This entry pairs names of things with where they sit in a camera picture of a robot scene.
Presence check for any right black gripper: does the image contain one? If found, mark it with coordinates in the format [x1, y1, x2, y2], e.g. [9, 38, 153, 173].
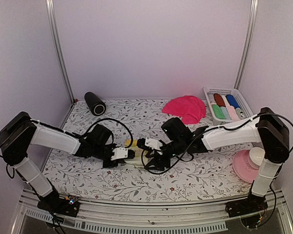
[144, 138, 186, 171]

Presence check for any green yellow patterned towel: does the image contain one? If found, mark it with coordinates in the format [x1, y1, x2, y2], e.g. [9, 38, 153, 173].
[125, 139, 151, 166]

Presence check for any pink towel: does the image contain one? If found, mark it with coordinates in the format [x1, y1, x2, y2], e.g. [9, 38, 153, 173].
[162, 96, 207, 124]

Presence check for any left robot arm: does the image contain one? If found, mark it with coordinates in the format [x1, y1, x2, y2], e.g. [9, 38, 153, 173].
[0, 112, 135, 212]

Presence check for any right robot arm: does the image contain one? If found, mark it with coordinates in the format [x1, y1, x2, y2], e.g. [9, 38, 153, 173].
[137, 107, 292, 213]

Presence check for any floral tablecloth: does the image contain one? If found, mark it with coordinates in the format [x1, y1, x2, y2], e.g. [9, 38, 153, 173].
[43, 99, 252, 202]

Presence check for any black cylindrical bottle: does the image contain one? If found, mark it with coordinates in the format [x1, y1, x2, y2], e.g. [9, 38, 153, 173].
[84, 92, 106, 116]

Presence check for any green item in basket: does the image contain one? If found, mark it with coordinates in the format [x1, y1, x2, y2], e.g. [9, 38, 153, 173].
[211, 104, 226, 119]

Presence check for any white item in basket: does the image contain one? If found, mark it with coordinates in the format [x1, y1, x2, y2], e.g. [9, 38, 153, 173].
[207, 93, 216, 105]

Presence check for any light blue item in basket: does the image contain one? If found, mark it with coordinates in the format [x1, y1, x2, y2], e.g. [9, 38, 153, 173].
[220, 106, 231, 120]

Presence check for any red item in basket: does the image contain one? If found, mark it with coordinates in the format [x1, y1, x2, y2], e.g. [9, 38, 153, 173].
[213, 93, 226, 107]

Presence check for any white plastic basket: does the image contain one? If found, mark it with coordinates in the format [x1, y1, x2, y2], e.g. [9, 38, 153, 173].
[203, 87, 253, 125]

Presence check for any pink plate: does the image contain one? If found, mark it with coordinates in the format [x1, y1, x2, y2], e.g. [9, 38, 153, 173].
[232, 150, 258, 184]

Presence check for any pink item in basket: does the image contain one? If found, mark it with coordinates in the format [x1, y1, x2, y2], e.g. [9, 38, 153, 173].
[227, 106, 240, 121]

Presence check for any white bowl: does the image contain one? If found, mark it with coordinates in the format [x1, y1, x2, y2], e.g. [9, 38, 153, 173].
[248, 147, 265, 168]

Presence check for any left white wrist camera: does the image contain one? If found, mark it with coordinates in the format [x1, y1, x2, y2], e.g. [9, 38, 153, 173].
[110, 147, 135, 161]

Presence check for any front aluminium rail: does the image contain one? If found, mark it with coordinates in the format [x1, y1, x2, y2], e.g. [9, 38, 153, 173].
[11, 189, 293, 234]

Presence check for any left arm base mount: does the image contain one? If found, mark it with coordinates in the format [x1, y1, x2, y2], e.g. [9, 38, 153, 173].
[37, 192, 80, 217]

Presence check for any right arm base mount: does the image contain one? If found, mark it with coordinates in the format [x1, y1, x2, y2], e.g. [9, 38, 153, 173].
[225, 197, 268, 217]

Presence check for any left aluminium frame post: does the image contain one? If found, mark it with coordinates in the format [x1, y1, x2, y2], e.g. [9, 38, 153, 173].
[45, 0, 75, 104]

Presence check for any aluminium frame post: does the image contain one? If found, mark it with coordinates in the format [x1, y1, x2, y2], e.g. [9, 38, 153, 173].
[234, 0, 258, 90]
[45, 0, 75, 104]

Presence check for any right aluminium frame post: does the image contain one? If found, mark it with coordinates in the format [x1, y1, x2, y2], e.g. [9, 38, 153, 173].
[234, 0, 258, 90]

